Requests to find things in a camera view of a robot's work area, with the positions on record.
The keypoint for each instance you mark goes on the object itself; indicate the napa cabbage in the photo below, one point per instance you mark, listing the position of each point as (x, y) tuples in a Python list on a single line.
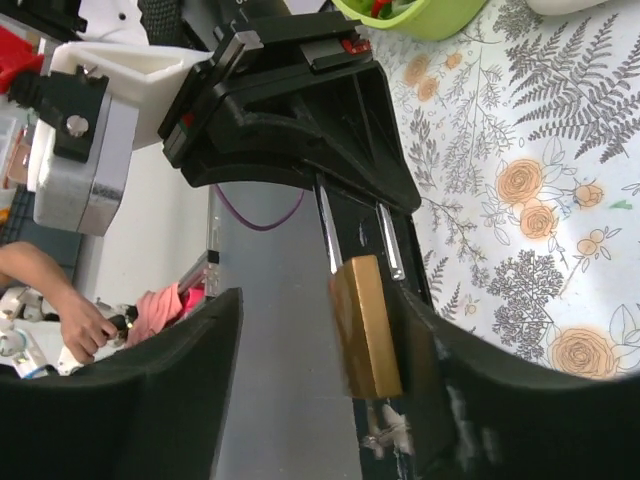
[(561, 7)]

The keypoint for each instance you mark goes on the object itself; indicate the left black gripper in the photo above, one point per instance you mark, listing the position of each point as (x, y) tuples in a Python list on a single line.
[(282, 97)]

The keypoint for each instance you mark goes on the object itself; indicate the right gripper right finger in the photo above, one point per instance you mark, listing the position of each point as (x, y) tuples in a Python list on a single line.
[(477, 412)]

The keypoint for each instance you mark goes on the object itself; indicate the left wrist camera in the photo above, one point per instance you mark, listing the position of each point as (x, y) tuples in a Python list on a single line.
[(97, 104)]

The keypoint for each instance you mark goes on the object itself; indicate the green plastic tray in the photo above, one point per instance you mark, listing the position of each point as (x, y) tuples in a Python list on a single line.
[(425, 20)]

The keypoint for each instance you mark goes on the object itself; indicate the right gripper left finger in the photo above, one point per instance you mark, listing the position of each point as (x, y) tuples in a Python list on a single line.
[(153, 411)]

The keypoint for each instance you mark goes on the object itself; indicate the medium brass padlock with keys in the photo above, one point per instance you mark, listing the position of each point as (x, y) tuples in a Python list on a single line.
[(364, 333)]

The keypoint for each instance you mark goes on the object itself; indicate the floral table mat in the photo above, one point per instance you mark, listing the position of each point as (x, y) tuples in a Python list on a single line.
[(522, 135)]

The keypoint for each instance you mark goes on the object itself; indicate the bystander hand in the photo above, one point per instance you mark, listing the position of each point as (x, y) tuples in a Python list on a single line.
[(84, 329)]

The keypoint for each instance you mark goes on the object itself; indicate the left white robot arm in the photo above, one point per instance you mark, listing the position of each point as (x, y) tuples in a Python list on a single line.
[(115, 15)]

